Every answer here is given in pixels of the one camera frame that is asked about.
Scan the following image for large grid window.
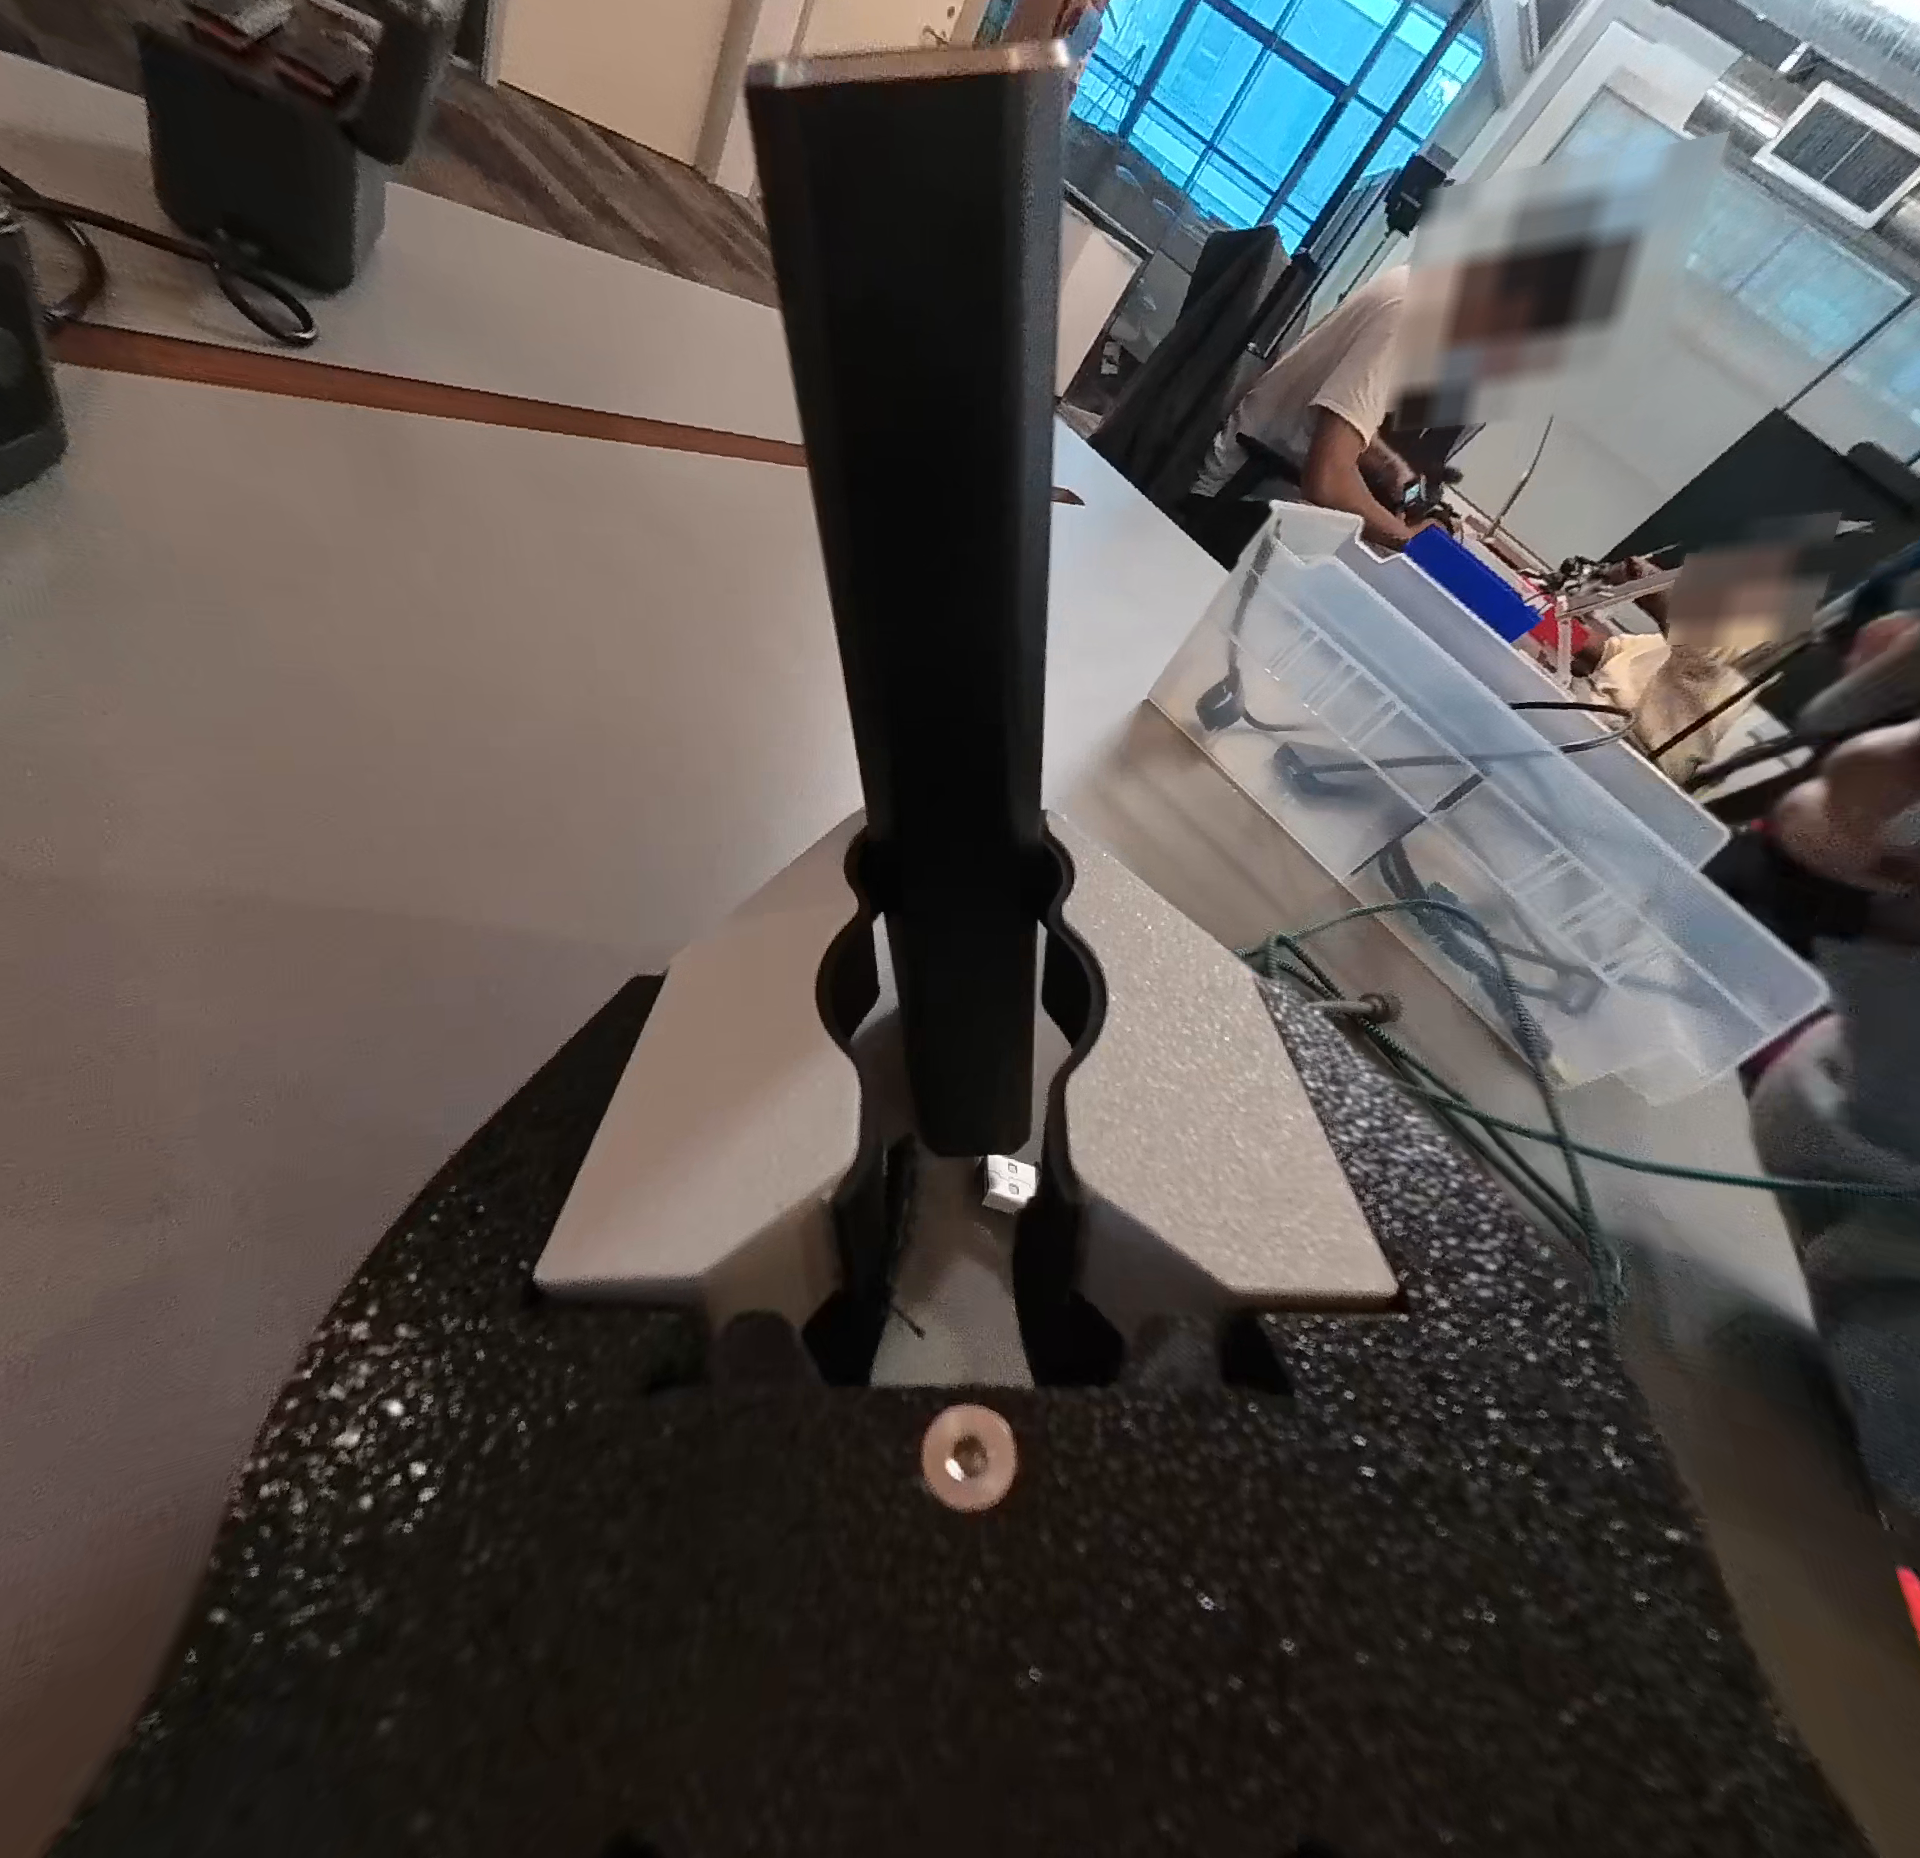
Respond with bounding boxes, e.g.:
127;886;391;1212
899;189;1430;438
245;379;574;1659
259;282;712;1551
1072;0;1493;231

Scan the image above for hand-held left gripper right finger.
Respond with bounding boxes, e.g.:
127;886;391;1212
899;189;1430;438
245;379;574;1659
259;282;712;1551
1034;806;1407;1312

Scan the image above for teal braided usb cable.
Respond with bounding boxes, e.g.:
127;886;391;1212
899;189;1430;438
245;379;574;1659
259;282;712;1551
1237;897;1920;1335

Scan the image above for silver spiral air duct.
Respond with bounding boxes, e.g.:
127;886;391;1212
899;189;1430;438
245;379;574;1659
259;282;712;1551
1613;0;1920;149

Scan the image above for person's right hand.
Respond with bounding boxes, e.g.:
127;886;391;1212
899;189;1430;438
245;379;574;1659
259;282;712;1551
1777;731;1920;900

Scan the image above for black usb cable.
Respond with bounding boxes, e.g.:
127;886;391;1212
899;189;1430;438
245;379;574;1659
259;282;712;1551
1192;596;1629;839
1380;838;1599;1022

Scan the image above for clear plastic organizer box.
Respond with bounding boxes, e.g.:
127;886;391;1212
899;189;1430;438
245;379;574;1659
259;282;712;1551
1148;500;1837;1109

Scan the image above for blue plastic bin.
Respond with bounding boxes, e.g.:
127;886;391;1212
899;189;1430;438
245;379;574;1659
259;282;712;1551
1402;522;1562;646

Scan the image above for black wall screen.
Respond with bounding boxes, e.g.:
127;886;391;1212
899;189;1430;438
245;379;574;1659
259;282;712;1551
1620;408;1920;606

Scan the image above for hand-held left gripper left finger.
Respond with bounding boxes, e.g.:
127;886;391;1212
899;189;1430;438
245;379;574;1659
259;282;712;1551
533;813;905;1323

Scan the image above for person's right forearm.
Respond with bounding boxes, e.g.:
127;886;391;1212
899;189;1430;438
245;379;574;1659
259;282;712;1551
1741;897;1920;1288

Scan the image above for white wall vent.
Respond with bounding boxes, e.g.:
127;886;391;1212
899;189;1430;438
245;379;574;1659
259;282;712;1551
1748;79;1920;231

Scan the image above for black power cable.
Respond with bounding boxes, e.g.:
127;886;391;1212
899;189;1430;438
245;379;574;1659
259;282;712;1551
0;164;320;347

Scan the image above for black jacket on chair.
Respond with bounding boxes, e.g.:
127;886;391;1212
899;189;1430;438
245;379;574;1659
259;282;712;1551
1092;228;1322;498

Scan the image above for white cabinet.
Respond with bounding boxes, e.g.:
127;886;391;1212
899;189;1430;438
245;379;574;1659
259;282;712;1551
495;0;1021;210

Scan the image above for black portable power station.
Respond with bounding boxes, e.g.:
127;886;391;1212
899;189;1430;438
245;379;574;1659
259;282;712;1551
136;0;467;301

